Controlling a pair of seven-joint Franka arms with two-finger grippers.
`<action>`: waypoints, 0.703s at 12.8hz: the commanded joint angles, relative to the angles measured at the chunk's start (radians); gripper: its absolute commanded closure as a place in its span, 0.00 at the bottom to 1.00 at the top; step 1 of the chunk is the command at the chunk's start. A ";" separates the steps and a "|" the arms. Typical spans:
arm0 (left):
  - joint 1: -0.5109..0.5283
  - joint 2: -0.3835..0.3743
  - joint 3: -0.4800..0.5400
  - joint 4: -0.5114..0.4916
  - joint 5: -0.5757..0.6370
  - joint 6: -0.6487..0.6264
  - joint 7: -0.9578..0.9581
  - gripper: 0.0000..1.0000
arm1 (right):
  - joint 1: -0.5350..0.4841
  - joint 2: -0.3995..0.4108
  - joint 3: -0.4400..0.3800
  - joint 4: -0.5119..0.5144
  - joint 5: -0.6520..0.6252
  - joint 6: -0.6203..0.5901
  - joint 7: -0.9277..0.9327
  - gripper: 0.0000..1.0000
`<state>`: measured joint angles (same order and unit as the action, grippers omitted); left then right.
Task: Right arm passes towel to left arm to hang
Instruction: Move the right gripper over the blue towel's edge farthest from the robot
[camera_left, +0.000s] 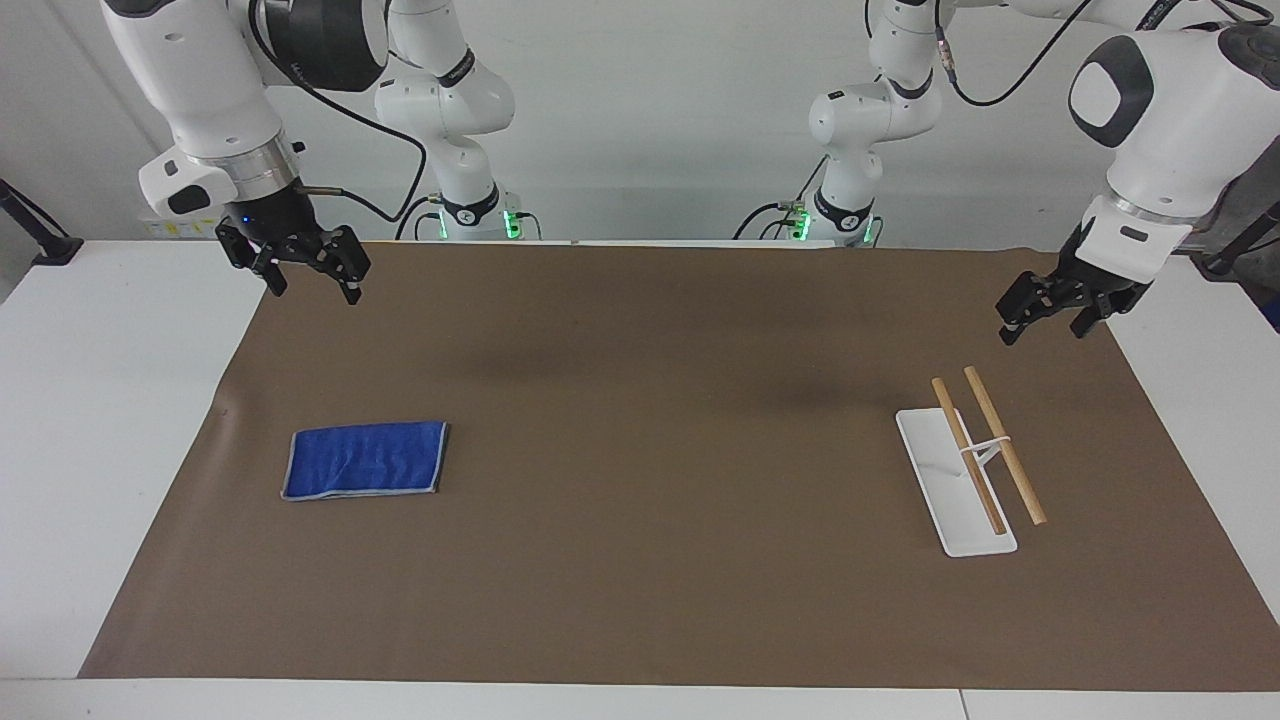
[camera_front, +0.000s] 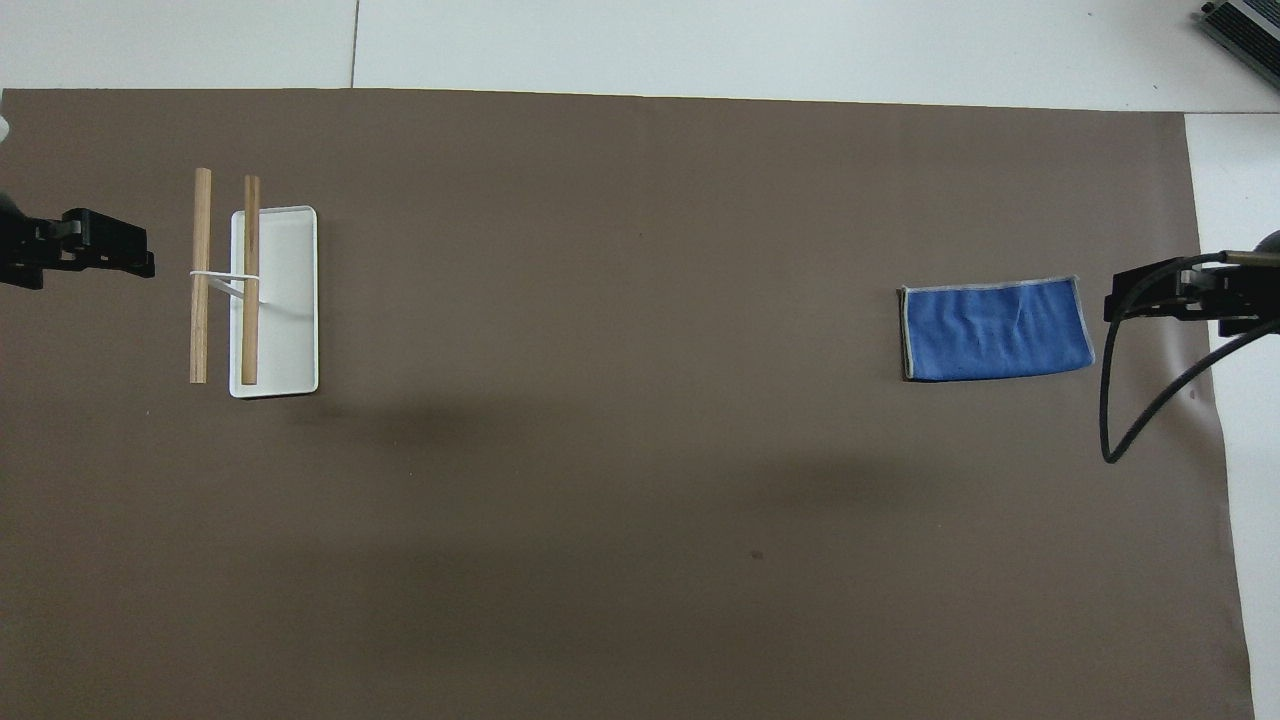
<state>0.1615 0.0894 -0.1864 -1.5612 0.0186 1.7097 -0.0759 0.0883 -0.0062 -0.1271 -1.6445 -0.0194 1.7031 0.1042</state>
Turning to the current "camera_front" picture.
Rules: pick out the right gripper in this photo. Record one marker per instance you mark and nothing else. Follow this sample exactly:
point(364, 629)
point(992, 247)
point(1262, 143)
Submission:
point(1250, 295)

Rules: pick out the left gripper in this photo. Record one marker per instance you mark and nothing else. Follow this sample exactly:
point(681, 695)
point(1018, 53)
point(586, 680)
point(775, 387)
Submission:
point(20, 255)

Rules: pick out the blue towel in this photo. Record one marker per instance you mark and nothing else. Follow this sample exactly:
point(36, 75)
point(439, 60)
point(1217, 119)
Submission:
point(995, 330)

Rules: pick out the white towel rack wooden bars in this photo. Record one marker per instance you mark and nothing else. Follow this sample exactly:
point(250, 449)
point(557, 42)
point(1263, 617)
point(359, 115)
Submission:
point(285, 300)

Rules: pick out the grey ribbed device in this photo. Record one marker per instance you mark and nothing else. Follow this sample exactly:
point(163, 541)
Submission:
point(1250, 30)

